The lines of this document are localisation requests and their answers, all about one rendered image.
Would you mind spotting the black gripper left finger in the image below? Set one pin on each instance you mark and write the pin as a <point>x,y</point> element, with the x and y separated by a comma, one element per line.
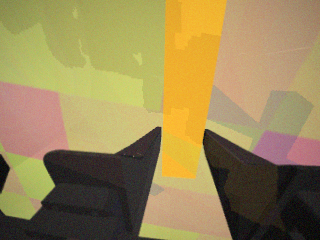
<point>130,172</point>

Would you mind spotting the yellow bar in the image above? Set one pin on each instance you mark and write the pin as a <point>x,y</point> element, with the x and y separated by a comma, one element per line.
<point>192,41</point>

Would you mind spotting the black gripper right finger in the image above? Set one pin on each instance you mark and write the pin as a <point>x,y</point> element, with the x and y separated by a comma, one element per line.
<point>252,190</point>

